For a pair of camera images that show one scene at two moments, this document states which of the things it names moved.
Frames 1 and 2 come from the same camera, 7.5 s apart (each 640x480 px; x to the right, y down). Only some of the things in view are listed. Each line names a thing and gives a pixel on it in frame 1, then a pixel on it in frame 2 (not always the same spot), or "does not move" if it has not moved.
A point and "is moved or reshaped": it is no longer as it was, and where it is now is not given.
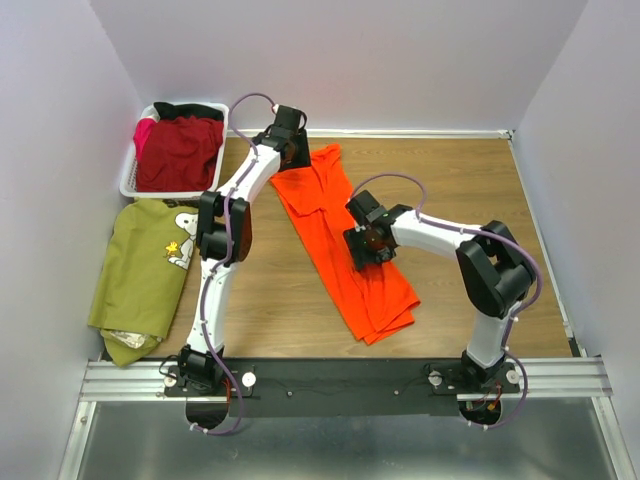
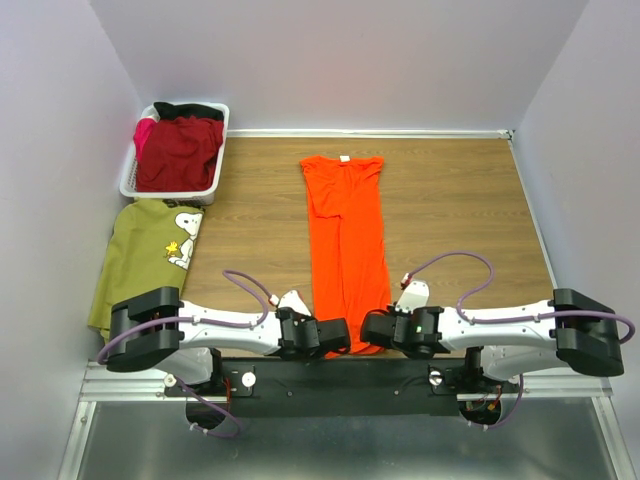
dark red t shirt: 180,155 does not move
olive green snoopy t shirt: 140,277 does not move
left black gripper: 300,151 → 335,332
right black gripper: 358,248 → 375,329
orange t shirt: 376,303 is moved or reshaped
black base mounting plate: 339,388 does not move
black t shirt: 184,110 does not move
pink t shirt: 140,135 does not move
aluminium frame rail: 544,379 does not move
